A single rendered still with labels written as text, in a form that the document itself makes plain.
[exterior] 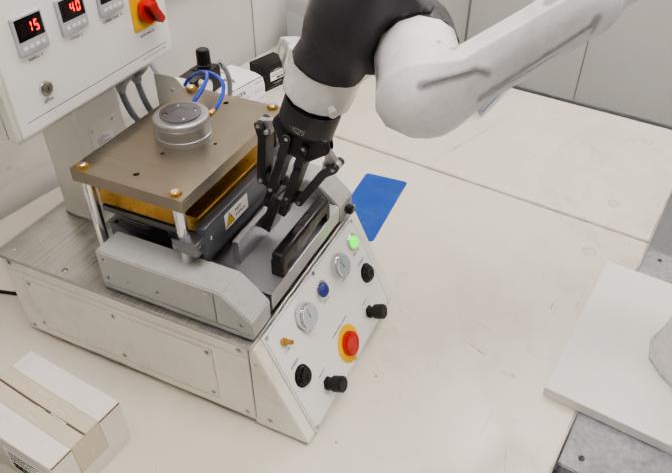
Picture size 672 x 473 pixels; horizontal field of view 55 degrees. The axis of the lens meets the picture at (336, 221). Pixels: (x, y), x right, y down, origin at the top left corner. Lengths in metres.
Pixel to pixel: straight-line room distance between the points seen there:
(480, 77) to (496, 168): 0.91
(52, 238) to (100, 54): 0.31
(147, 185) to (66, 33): 0.23
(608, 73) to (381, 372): 2.48
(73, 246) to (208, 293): 0.31
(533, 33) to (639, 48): 2.61
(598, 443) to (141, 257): 0.71
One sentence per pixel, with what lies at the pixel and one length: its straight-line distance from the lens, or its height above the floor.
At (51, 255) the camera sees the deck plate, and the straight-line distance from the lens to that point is 1.09.
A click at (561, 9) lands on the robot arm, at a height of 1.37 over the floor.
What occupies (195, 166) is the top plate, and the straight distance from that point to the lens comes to 0.89.
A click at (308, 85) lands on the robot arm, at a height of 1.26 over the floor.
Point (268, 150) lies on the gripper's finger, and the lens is 0.88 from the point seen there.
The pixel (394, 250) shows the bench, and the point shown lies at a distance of 1.29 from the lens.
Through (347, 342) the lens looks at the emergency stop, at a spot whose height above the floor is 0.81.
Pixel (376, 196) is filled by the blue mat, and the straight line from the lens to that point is 1.43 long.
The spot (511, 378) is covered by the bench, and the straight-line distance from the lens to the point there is 1.10.
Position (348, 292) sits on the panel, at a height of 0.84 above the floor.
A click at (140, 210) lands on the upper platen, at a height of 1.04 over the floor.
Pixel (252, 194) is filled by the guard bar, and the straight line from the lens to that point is 0.95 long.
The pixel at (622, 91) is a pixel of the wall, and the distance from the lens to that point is 3.35.
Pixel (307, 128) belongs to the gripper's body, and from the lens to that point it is 0.78.
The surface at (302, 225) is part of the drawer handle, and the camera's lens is 0.93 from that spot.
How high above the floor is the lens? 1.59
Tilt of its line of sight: 38 degrees down
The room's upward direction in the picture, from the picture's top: straight up
